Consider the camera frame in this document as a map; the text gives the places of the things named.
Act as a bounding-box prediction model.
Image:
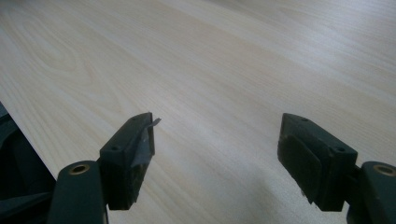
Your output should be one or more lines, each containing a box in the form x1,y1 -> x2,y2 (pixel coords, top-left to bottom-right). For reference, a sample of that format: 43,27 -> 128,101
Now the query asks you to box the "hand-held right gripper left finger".
99,111 -> 162,211

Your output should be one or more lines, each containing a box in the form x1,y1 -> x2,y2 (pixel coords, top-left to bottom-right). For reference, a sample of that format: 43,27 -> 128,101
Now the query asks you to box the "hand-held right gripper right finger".
276,112 -> 359,213

